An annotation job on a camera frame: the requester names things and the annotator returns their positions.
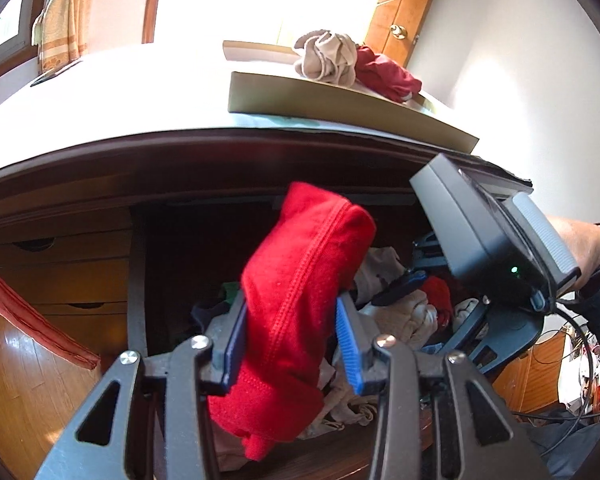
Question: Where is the dark wooden drawer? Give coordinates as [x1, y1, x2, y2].
[127, 195, 536, 480]

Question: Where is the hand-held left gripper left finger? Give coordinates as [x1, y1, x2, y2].
[32, 292, 251, 480]

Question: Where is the black cable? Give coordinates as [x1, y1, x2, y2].
[510, 300, 600, 426]

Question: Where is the red wooden chair rail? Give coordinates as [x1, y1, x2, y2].
[0, 255, 101, 371]

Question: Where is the black smartphone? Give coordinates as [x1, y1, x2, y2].
[30, 62, 81, 88]

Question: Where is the bright red underwear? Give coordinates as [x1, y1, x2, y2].
[207, 181, 377, 461]

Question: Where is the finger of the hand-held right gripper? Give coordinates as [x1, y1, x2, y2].
[411, 232, 451, 273]
[371, 269, 428, 307]

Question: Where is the shallow cardboard box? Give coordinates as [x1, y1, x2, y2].
[222, 40, 481, 153]

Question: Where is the wooden door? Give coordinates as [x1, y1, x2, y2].
[365, 0, 446, 68]

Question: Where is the beige underwear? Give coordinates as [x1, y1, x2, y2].
[292, 30, 358, 86]

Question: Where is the dark framed window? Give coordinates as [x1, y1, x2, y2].
[0, 0, 43, 68]

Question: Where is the person's right forearm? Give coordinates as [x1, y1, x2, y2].
[545, 215, 600, 321]

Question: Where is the yellow window curtain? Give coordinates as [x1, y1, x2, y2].
[32, 0, 106, 73]

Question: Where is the cloud print tablecloth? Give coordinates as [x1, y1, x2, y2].
[0, 42, 481, 142]

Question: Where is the brown wooden drawer cabinet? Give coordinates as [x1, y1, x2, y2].
[0, 210, 133, 356]

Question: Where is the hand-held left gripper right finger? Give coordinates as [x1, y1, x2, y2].
[335, 292, 556, 480]

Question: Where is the pile of mixed underwear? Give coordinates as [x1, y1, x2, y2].
[190, 245, 491, 471]

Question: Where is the dark red underwear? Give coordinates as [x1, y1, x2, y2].
[354, 45, 423, 103]

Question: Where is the light wooden cabinet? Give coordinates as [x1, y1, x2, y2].
[495, 332, 568, 411]

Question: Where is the wooden door frame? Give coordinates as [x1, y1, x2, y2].
[142, 0, 168, 46]

